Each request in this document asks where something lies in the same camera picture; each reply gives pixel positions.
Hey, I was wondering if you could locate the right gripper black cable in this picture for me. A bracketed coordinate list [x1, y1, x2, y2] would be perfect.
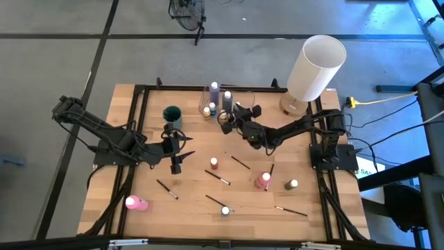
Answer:
[264, 137, 279, 156]

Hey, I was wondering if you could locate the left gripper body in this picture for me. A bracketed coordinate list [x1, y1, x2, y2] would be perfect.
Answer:
[149, 137, 182, 166]

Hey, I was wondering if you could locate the large grey-blue paint bottle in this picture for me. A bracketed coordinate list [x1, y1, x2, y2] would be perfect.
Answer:
[221, 90, 233, 114]

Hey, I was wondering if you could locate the white printed box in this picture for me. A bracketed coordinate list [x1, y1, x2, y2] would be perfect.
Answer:
[355, 156, 386, 180]

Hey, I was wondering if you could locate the dark green plastic cup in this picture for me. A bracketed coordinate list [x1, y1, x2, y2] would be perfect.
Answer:
[162, 105, 183, 131]

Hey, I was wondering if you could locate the large pink paint bottle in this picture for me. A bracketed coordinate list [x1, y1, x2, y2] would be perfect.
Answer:
[124, 194, 150, 212]

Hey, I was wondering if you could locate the yellow extension cord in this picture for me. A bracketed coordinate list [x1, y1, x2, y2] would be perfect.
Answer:
[345, 90, 419, 109]

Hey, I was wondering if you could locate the clear plastic bin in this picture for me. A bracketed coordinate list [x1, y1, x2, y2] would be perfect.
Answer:
[198, 86, 257, 121]

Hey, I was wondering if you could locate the silver frame bracket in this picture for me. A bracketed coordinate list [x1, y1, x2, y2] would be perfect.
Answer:
[300, 241, 343, 250]
[108, 238, 149, 248]

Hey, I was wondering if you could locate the dark grey side cart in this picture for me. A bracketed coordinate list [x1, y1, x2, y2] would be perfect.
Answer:
[415, 81, 444, 250]

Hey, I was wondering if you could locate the black aluminium table frame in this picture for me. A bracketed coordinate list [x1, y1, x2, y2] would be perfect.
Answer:
[81, 78, 372, 250]

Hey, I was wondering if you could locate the large purple paint bottle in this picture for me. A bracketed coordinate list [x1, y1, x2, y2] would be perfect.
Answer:
[209, 81, 221, 107]

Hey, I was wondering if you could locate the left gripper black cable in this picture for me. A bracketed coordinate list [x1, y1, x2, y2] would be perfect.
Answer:
[160, 121, 187, 144]

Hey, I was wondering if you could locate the black floor fan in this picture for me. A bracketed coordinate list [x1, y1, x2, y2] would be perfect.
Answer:
[168, 0, 208, 47]

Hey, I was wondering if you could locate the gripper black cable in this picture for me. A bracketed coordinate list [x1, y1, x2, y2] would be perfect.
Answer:
[264, 137, 279, 156]
[160, 121, 187, 144]

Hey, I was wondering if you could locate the black round stool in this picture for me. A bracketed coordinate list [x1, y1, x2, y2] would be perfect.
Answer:
[383, 183, 428, 233]

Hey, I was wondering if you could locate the large bright red paint bottle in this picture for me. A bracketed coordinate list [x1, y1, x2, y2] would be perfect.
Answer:
[254, 172, 273, 191]

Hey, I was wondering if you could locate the table lamp white shade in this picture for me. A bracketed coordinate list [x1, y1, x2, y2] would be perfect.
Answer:
[279, 34, 348, 117]

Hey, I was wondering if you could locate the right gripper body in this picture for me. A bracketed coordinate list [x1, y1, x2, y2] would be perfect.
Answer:
[239, 119, 268, 151]

